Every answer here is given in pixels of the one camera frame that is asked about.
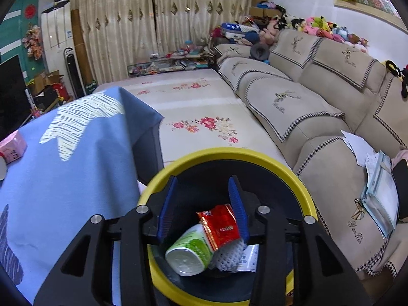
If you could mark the grey round cushion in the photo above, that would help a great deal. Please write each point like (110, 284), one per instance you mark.
(259, 51)

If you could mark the black television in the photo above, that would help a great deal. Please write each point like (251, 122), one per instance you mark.
(12, 92)

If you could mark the blue tablecloth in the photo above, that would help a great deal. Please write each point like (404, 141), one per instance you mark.
(63, 181)

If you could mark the row of plush toys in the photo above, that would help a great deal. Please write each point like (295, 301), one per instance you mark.
(318, 27)

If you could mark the stack of papers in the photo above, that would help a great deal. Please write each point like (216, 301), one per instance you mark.
(379, 191)

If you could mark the beige sofa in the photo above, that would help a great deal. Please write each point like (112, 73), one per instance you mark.
(318, 79)

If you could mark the red round wall ornament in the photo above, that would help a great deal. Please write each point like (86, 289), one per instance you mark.
(30, 11)

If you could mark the red bag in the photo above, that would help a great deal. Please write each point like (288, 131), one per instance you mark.
(60, 91)

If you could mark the red snack packet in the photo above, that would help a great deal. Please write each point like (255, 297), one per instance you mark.
(220, 226)

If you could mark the low rack with toys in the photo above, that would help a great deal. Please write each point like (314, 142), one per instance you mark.
(172, 63)

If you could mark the green and white box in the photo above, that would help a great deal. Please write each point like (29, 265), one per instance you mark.
(91, 87)

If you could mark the blue star pillow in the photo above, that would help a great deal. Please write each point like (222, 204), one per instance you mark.
(236, 28)

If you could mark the green and white bottle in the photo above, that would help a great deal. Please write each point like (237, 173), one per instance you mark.
(188, 251)

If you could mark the white foam fruit net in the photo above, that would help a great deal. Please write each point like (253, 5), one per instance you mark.
(226, 256)

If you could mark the pink carton box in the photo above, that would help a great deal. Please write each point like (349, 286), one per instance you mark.
(12, 148)

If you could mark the beige patterned curtain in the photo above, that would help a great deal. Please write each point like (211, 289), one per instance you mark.
(114, 22)
(204, 9)

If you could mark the open cardboard box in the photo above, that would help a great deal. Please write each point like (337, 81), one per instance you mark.
(46, 81)

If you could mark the white standing air conditioner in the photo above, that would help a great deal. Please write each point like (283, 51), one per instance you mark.
(57, 38)

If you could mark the floral sofa mat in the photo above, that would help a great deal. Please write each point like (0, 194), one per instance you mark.
(207, 102)

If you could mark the white paper cup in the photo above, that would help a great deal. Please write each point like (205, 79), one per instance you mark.
(2, 169)

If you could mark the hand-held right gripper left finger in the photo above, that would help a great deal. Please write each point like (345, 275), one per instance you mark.
(167, 210)

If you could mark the brown cardboard box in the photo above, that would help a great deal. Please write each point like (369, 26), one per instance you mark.
(261, 11)

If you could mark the white printed packet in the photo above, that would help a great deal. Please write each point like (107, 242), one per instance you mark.
(249, 259)

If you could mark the black and yellow plush toy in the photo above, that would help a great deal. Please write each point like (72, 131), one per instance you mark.
(400, 73)

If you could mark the yellow trash bin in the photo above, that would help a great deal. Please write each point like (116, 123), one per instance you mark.
(223, 153)

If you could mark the black tower fan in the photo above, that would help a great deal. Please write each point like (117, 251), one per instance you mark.
(70, 70)

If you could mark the brown rolled mat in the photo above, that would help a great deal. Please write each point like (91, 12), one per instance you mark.
(83, 51)

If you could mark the hanging artificial flower decoration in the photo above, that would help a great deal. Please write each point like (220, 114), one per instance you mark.
(33, 41)

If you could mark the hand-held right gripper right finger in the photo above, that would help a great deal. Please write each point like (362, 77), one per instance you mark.
(237, 207)

